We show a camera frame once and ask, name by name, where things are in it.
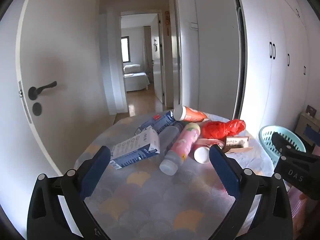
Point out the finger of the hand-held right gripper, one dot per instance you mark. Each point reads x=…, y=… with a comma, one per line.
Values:
x=285, y=145
x=312, y=132

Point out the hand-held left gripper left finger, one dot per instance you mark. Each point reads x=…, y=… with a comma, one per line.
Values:
x=95, y=172

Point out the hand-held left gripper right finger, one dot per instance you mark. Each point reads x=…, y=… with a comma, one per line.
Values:
x=225, y=172

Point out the mint green plastic basket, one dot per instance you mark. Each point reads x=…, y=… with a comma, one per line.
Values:
x=268, y=135

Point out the red white paper cup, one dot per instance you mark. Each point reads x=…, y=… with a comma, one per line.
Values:
x=201, y=153

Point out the small brown box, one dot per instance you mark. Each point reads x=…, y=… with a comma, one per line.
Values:
x=236, y=142

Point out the red plastic bag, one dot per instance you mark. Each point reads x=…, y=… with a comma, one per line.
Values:
x=217, y=130

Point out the large blue white carton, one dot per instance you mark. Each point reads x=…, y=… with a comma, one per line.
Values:
x=135, y=150

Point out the pink label bottle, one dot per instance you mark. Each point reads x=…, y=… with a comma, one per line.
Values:
x=186, y=140

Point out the clear plastic bottle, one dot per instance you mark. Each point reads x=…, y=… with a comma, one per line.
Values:
x=170, y=137

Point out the small blue white carton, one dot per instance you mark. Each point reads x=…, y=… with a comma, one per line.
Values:
x=157, y=123

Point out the small beige cabinet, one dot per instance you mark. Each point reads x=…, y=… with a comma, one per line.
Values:
x=303, y=122

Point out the pink striped cloth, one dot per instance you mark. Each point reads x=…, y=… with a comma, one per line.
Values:
x=300, y=212

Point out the fan pattern tablecloth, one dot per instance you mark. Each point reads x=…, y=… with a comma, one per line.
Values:
x=150, y=192

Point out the orange white paper cup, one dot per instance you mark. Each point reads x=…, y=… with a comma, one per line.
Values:
x=192, y=115

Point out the white wardrobe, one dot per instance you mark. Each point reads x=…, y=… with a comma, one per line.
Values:
x=262, y=80

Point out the black round door lock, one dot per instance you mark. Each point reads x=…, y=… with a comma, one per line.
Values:
x=37, y=109

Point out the white bed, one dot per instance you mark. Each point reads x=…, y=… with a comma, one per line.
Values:
x=135, y=80

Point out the white room door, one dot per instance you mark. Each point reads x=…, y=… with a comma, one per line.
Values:
x=62, y=55

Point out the bedroom window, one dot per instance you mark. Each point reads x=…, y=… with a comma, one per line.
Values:
x=125, y=50

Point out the beige curtain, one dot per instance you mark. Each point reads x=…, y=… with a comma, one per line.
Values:
x=147, y=50

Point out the red hanging ornament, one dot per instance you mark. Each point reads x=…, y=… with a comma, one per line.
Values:
x=167, y=22

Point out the small picture frame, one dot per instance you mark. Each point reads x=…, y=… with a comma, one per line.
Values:
x=311, y=110

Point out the white wall switch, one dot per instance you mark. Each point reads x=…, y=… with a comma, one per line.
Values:
x=194, y=26

